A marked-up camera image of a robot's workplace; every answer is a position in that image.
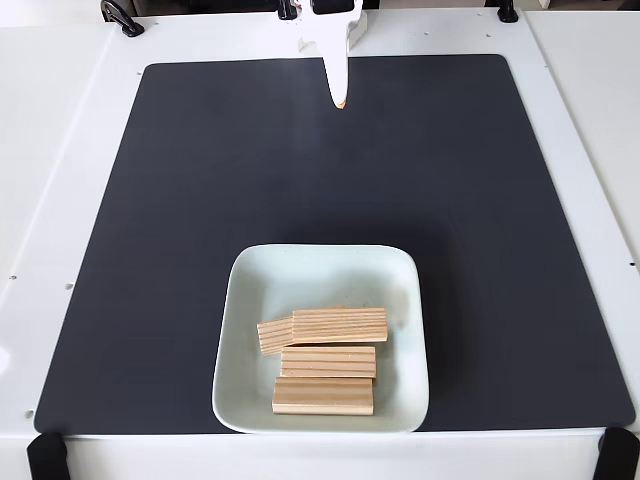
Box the white square plate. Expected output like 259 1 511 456
211 243 431 435

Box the wooden block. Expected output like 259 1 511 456
291 306 390 347
278 344 378 380
256 315 295 357
271 376 376 417

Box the black rubber mat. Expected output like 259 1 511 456
32 53 637 435

